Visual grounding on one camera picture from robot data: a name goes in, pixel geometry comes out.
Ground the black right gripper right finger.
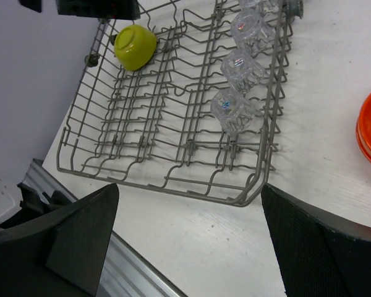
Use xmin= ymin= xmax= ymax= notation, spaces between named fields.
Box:
xmin=261 ymin=184 xmax=371 ymax=296

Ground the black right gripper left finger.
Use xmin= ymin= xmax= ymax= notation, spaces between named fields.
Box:
xmin=0 ymin=184 xmax=119 ymax=296

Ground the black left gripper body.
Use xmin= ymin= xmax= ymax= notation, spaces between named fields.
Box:
xmin=17 ymin=0 xmax=140 ymax=20

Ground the lime green bowl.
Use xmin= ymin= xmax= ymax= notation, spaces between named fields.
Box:
xmin=114 ymin=24 xmax=157 ymax=71

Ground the grey wire dish rack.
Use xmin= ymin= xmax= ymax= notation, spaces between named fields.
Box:
xmin=56 ymin=1 xmax=304 ymax=207

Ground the clear glass cup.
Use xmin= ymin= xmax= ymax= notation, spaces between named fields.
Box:
xmin=230 ymin=10 xmax=275 ymax=56
xmin=220 ymin=49 xmax=270 ymax=95
xmin=210 ymin=88 xmax=256 ymax=137
xmin=238 ymin=0 xmax=279 ymax=14

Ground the aluminium mounting rail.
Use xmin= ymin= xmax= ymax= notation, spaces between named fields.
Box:
xmin=18 ymin=158 xmax=186 ymax=297

